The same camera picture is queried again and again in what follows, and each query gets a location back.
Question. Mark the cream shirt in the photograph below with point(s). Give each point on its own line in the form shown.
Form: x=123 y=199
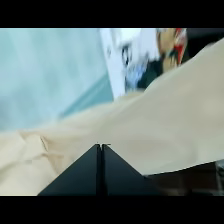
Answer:
x=150 y=126

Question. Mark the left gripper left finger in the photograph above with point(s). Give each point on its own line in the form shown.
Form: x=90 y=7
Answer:
x=83 y=176

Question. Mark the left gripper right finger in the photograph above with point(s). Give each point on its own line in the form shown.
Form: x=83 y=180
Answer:
x=121 y=176

